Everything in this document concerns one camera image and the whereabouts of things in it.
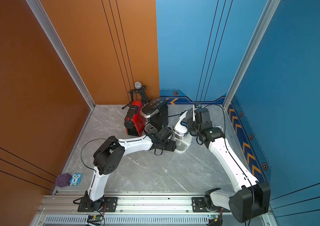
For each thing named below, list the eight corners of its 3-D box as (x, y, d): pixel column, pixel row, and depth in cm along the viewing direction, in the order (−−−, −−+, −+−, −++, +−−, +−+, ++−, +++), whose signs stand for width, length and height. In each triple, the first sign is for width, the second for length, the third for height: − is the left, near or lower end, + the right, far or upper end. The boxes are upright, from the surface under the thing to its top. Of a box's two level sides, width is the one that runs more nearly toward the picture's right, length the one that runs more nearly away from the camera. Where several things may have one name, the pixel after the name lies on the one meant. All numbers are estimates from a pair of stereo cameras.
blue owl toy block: (70, 186, 82) (68, 185, 80) (75, 174, 86) (73, 173, 84) (79, 186, 82) (77, 185, 80) (84, 174, 86) (82, 173, 84)
